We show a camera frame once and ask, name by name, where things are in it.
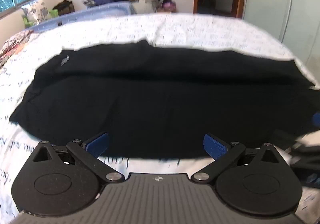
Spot dark bag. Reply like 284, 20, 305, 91
52, 0, 75, 16

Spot green bag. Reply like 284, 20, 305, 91
23, 9, 60, 28

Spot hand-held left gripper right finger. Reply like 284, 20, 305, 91
190, 134, 288, 183

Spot blue plastic storage bin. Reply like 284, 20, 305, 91
32, 2, 133, 32

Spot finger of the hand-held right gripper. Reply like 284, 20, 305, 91
312, 112, 320, 130

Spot black pants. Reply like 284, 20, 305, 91
9, 39, 320, 160

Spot grey white bag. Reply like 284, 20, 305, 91
132, 0, 162, 15

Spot patterned quilt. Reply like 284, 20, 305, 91
0, 29, 34, 71

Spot pale sliding wardrobe door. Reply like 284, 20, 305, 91
242, 0, 320, 66

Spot floral pillow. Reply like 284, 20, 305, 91
21, 0, 50, 25

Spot white script-print bed blanket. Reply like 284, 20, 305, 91
0, 13, 320, 214

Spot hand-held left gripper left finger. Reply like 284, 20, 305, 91
32, 132, 125, 183

